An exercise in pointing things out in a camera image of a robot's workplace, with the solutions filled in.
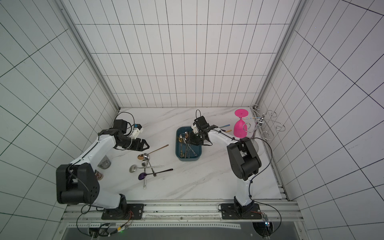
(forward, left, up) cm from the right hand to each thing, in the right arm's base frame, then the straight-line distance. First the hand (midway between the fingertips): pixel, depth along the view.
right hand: (182, 142), depth 92 cm
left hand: (-8, +23, +4) cm, 25 cm away
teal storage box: (-2, -2, -6) cm, 7 cm away
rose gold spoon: (+8, -1, -5) cm, 9 cm away
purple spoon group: (-20, +22, -7) cm, 30 cm away
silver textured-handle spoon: (-25, +19, -6) cm, 32 cm away
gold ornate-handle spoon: (+5, +2, -5) cm, 7 cm away
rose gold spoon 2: (-9, +25, -4) cm, 27 cm away
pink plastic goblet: (+7, -35, +9) cm, 37 cm away
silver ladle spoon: (-16, +29, -6) cm, 33 cm away
